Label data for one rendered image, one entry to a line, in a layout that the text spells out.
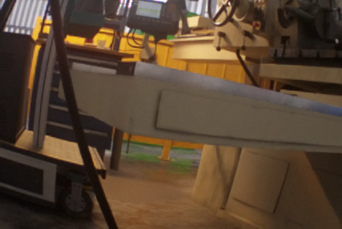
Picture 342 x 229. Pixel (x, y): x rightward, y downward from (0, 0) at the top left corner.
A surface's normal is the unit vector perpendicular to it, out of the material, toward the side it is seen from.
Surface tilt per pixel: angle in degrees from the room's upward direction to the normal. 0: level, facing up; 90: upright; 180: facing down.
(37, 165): 90
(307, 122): 90
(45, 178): 90
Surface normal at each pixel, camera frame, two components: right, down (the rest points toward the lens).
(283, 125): 0.36, 0.05
